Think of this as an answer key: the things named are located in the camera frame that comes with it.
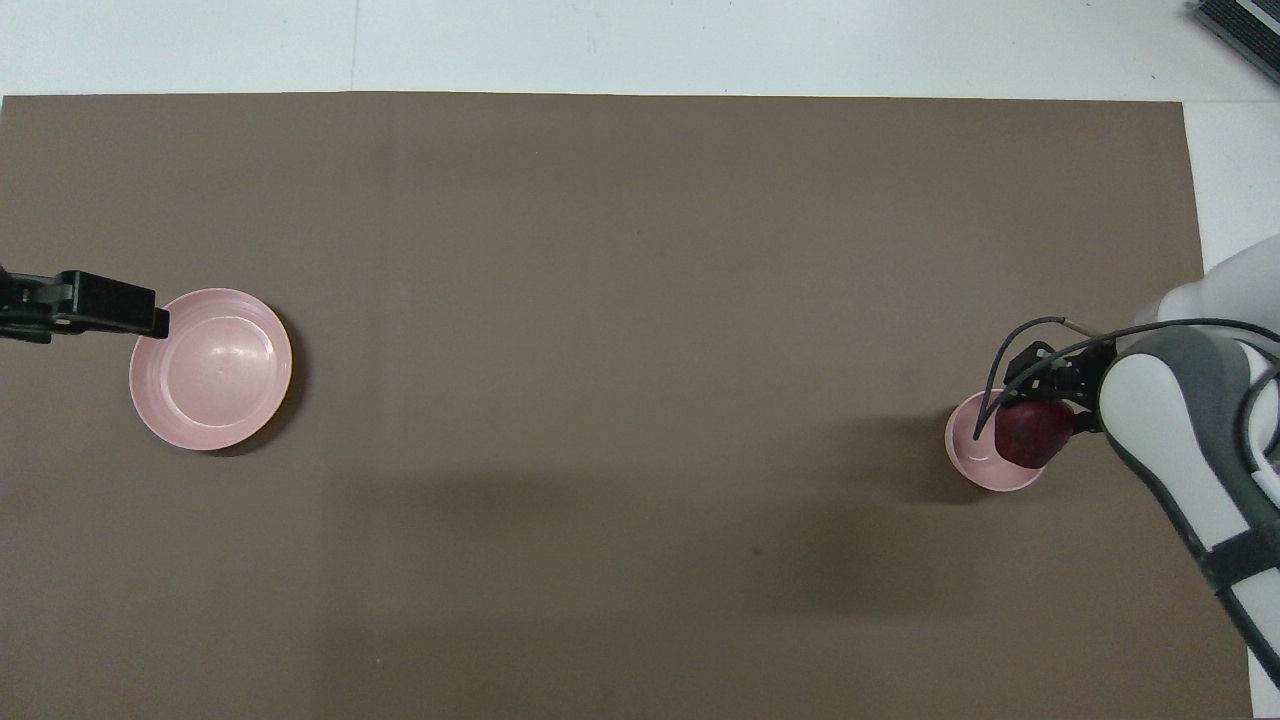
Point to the dark ribbed panel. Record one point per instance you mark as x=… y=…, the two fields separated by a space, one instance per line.
x=1245 y=30

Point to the brown table mat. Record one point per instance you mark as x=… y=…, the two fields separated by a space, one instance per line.
x=640 y=400

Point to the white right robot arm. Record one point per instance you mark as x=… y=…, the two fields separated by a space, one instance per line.
x=1150 y=400

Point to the dark red apple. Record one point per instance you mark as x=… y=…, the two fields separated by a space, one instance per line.
x=1030 y=435

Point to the pink plate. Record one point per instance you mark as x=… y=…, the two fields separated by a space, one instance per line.
x=215 y=370

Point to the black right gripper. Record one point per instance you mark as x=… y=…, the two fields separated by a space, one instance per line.
x=1080 y=375

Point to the pink bowl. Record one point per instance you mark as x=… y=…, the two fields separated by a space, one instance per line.
x=968 y=466

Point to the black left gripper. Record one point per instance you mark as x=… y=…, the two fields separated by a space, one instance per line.
x=30 y=305

